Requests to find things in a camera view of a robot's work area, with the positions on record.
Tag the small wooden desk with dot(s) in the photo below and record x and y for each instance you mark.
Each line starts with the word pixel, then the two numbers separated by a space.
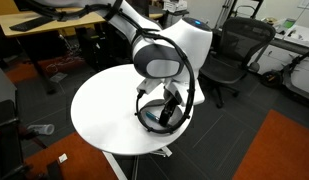
pixel 156 15

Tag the black computer tower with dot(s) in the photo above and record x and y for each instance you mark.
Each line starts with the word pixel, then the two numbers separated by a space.
pixel 89 46

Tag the grey cabinet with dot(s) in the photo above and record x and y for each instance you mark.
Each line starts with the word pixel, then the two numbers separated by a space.
pixel 2 86

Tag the black monitor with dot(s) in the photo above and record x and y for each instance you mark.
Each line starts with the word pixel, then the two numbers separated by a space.
pixel 19 4

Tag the small white paper tag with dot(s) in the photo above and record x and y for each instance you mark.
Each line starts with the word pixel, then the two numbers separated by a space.
pixel 62 158

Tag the white table base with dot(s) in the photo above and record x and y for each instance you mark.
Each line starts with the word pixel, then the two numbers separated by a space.
pixel 112 163

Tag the grey power strip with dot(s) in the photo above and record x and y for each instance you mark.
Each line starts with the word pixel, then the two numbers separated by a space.
pixel 58 77

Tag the white printer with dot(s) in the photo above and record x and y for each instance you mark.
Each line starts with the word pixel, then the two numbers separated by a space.
pixel 175 5

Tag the white counter with cabinets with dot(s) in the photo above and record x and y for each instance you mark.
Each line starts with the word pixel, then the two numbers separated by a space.
pixel 277 56

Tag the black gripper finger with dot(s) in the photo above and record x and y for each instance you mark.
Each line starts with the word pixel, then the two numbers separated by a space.
pixel 165 111
pixel 174 100

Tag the green box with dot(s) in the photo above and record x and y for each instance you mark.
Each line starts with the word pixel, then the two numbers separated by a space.
pixel 289 23

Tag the clear plastic cup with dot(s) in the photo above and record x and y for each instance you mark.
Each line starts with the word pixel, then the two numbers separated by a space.
pixel 44 129

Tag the black floor box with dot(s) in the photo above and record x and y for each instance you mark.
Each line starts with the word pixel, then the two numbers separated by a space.
pixel 218 38

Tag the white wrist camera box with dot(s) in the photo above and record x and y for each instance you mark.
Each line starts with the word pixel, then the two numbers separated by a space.
pixel 149 86

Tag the black electric scooter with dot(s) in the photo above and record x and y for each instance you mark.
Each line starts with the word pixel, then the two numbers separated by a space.
pixel 272 79

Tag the black mesh office chair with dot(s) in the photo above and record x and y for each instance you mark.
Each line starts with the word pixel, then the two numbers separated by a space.
pixel 227 70

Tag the white round bowl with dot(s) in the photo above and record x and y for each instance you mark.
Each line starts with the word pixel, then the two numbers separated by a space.
pixel 150 107

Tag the black metal stand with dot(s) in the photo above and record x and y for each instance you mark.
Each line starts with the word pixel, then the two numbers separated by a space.
pixel 232 10

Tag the large wooden desk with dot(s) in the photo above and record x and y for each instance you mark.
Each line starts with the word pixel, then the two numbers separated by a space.
pixel 14 21

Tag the white cabinet under printer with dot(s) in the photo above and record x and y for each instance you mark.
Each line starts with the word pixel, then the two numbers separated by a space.
pixel 174 20

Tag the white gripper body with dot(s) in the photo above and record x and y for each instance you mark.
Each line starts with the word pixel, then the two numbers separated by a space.
pixel 183 86

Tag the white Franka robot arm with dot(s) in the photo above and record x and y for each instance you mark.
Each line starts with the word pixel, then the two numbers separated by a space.
pixel 194 40

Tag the black keyboard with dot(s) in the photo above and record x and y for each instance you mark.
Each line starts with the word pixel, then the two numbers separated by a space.
pixel 27 25

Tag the black chair with armrest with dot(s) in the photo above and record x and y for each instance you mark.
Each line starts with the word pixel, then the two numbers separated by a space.
pixel 7 150

